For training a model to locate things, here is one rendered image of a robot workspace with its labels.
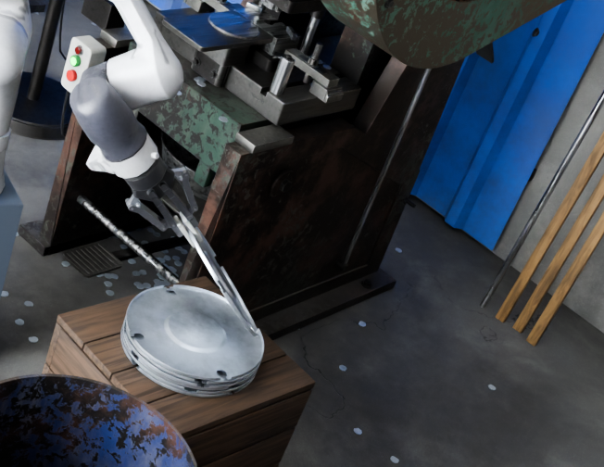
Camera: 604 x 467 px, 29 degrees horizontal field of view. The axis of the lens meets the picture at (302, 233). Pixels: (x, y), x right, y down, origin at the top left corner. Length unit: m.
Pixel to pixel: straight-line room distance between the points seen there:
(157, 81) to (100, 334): 0.61
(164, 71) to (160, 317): 0.60
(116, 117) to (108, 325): 0.58
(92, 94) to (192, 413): 0.67
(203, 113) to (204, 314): 0.53
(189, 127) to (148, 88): 0.75
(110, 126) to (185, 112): 0.81
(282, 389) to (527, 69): 1.67
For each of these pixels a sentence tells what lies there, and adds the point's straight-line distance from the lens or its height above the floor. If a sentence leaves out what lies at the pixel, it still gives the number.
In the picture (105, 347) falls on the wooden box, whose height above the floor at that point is 0.35.
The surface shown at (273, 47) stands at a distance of 2.80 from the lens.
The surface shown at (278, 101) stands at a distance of 2.68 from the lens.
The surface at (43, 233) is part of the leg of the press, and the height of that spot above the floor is 0.05.
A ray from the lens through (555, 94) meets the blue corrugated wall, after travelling 3.72.
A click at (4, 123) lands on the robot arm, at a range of 2.42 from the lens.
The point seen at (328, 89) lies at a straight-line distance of 2.74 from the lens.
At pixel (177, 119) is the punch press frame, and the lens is 2.78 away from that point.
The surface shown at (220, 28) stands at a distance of 2.72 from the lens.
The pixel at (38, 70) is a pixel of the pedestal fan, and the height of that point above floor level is 0.14.
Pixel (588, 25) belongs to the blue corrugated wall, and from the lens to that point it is 3.65.
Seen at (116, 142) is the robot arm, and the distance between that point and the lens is 1.98.
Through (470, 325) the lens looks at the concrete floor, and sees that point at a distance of 3.54.
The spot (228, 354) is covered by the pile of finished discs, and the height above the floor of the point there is 0.40.
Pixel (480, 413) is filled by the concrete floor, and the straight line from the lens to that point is 3.21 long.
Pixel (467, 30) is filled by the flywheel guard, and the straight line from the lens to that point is 2.61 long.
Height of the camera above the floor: 1.81
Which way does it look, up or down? 30 degrees down
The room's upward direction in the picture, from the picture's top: 22 degrees clockwise
